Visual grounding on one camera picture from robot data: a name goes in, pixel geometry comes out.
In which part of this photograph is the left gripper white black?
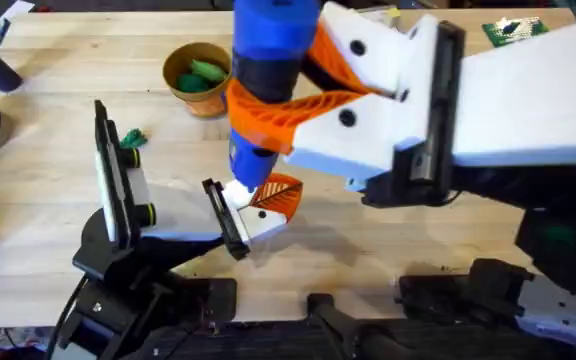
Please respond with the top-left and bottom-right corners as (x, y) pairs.
(127, 167), (304, 262)

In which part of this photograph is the green board with blocks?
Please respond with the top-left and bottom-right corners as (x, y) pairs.
(481, 15), (552, 49)

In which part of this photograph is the black cable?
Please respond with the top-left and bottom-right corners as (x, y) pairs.
(46, 273), (90, 360)

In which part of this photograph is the black rail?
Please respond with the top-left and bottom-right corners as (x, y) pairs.
(135, 318), (524, 360)

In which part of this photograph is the white paper sheet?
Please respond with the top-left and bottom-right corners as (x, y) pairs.
(0, 0), (36, 53)

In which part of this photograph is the clear plastic box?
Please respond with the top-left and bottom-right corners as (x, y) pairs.
(360, 4), (402, 32)

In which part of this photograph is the brown tub with green toys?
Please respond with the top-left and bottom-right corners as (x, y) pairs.
(161, 41), (235, 120)

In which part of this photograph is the green toy vegetable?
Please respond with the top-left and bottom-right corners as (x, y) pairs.
(118, 127), (150, 151)

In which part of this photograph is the black upright left wrist plate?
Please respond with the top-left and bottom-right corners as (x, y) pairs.
(93, 99), (135, 250)

